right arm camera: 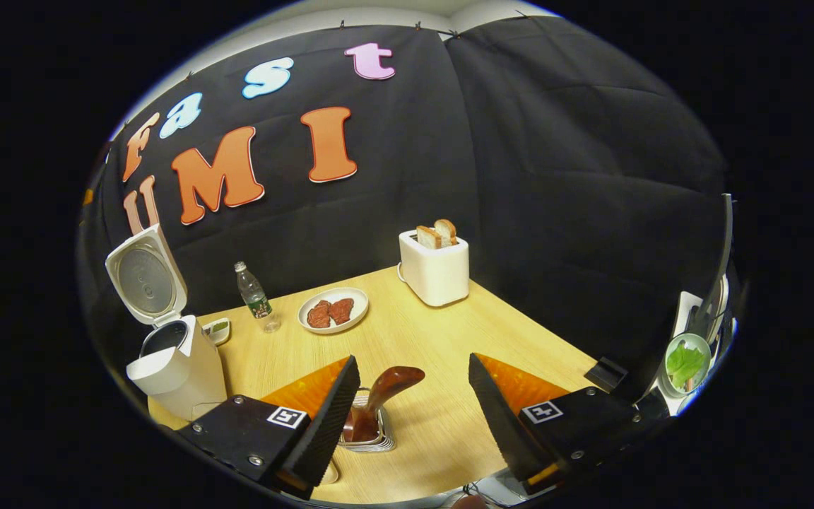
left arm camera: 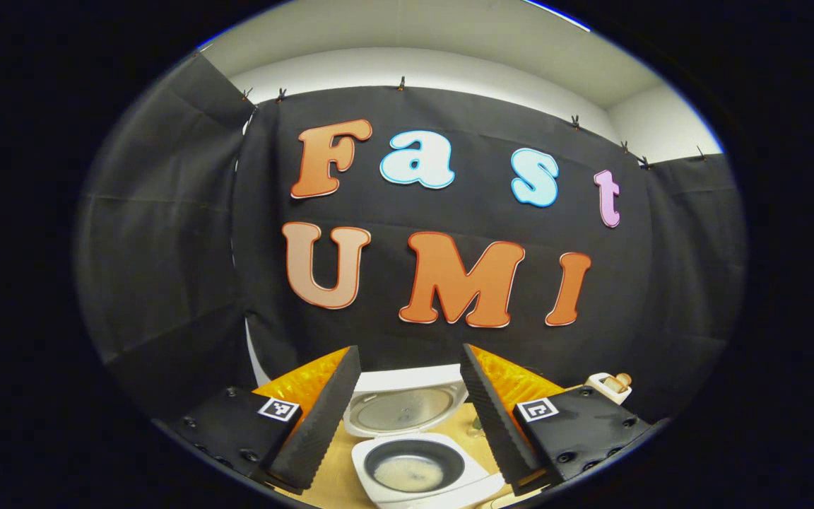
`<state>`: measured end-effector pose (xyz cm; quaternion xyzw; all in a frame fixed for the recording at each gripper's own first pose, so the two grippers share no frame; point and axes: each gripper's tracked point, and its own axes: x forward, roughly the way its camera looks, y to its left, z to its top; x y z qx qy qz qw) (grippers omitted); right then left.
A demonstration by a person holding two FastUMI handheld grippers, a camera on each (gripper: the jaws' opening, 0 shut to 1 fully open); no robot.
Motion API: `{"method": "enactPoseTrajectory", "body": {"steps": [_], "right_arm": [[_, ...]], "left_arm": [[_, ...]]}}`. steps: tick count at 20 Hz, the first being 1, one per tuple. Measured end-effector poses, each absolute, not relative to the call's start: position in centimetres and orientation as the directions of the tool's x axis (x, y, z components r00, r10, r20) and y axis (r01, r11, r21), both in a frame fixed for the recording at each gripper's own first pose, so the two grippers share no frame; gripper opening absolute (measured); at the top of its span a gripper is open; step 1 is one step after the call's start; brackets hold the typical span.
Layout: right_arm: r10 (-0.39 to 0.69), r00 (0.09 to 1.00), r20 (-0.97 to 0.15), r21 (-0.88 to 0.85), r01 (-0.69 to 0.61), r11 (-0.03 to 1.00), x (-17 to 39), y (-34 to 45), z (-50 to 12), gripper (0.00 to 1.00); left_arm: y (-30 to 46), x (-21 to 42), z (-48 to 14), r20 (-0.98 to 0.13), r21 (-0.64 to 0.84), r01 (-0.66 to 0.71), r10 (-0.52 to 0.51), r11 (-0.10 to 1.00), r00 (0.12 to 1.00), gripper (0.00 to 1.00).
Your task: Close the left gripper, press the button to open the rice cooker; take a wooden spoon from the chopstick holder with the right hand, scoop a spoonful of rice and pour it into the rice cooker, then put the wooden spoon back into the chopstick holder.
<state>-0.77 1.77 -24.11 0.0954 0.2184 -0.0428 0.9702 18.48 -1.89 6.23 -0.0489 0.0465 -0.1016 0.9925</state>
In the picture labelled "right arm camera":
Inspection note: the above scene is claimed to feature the brown wooden spoon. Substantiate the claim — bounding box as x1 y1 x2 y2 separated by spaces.
345 366 426 445

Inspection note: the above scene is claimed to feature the white rice cooker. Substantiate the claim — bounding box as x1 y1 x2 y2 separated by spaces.
105 223 228 423

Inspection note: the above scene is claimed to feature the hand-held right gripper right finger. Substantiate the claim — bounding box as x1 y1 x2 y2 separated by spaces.
468 352 637 496

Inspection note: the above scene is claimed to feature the white round plate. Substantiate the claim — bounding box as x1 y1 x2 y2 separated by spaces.
297 287 370 334

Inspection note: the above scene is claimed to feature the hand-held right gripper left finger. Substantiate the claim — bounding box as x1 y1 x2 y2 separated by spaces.
177 355 362 499

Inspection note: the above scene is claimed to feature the clear plastic water bottle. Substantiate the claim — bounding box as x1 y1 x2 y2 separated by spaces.
233 261 282 334

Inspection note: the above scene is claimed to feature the small white dish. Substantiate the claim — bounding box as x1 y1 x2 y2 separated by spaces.
202 317 232 346

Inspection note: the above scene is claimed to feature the glass bowl with green leaf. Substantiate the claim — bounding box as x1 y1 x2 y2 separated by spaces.
663 332 712 397

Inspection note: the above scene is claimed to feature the white toaster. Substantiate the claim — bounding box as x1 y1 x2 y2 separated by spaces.
398 228 471 308

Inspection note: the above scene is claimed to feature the black backdrop cloth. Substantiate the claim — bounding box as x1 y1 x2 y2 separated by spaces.
78 16 729 397

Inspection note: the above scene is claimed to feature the small black clamp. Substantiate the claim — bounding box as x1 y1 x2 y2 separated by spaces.
585 357 628 393

